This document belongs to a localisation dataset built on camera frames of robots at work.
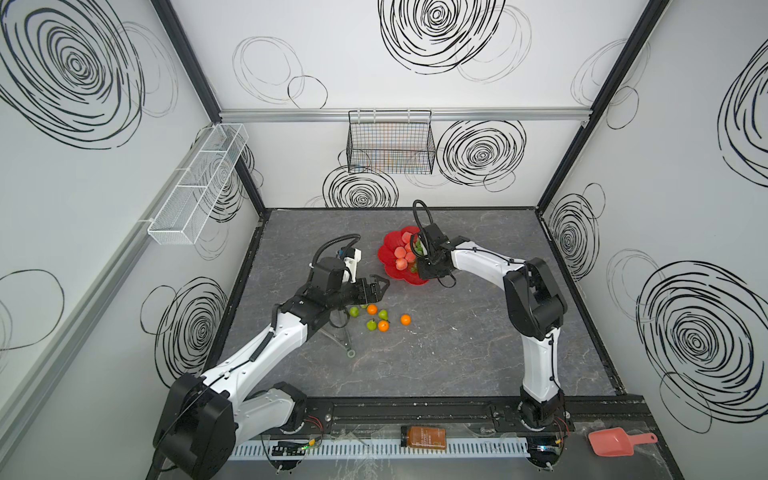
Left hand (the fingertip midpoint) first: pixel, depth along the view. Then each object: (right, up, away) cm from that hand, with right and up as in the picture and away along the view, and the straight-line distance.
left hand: (377, 283), depth 80 cm
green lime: (-8, -10, +11) cm, 17 cm away
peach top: (+7, +7, +23) cm, 25 cm away
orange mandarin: (-2, -10, +11) cm, 15 cm away
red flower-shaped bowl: (+2, +6, +24) cm, 25 cm away
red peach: (+9, +13, +25) cm, 30 cm away
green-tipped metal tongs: (-9, -7, -8) cm, 14 cm away
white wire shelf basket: (-47, +19, -7) cm, 51 cm away
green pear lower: (-2, -14, +8) cm, 16 cm away
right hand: (+15, +1, +18) cm, 24 cm away
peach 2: (+7, +3, +21) cm, 22 cm away
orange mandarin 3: (+8, -13, +9) cm, 18 cm away
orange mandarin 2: (+1, -14, +7) cm, 16 cm away
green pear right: (+1, -11, +10) cm, 15 cm away
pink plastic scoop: (+57, -36, -9) cm, 69 cm away
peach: (+10, +6, +22) cm, 25 cm away
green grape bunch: (+11, +10, +1) cm, 15 cm away
